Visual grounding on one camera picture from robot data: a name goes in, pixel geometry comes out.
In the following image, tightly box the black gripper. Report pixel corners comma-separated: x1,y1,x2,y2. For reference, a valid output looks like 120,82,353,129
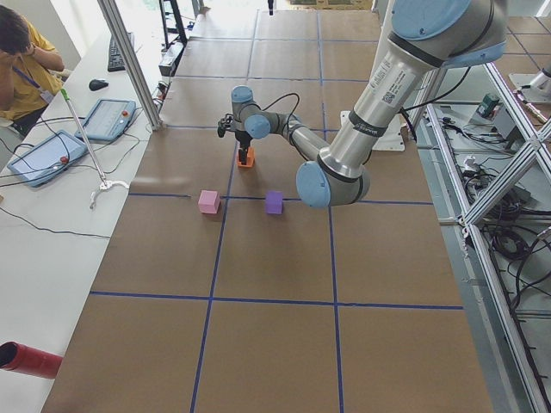
235,130,252,166

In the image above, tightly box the orange foam block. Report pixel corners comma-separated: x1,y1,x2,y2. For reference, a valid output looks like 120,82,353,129
236,146,255,168

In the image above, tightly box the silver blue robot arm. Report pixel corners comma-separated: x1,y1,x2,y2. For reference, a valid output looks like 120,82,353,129
218,1,509,208

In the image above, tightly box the purple foam block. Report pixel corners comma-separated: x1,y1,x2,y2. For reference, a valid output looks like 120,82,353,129
264,190,283,214

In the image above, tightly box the pink foam block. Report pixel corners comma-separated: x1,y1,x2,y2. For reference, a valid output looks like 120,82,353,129
198,189,220,214

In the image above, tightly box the far blue teach pendant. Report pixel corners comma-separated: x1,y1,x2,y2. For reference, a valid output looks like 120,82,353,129
82,99,136,142

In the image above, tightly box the blue teach pendant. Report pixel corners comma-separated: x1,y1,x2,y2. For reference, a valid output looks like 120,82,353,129
82,99,136,142
7,130,88,188

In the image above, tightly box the black keyboard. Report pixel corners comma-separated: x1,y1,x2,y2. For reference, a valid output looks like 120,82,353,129
107,36,126,72

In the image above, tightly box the black computer mouse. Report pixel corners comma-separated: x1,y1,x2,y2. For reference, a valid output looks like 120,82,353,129
89,78,109,91

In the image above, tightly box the near blue teach pendant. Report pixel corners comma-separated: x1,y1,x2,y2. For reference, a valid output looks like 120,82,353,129
7,130,88,188

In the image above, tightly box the person in yellow shirt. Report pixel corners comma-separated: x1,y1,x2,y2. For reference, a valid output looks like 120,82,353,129
1,6,65,136

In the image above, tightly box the green electronic box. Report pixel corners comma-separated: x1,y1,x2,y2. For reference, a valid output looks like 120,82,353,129
477,93,499,119

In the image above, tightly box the red cylinder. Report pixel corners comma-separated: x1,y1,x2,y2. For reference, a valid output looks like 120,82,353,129
1,342,63,379

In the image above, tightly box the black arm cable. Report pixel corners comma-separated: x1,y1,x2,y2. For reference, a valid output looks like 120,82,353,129
257,92,302,130

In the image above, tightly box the aluminium frame post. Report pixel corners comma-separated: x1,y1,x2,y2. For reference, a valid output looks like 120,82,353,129
97,0,164,131

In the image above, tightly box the right aluminium frame rail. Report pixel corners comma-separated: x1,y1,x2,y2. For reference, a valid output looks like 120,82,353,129
418,52,550,412

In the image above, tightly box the black pendant cable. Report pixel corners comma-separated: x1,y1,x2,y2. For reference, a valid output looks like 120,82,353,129
0,206,112,240

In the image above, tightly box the black cable bundle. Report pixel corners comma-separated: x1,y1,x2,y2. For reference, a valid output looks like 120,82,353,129
477,188,551,319

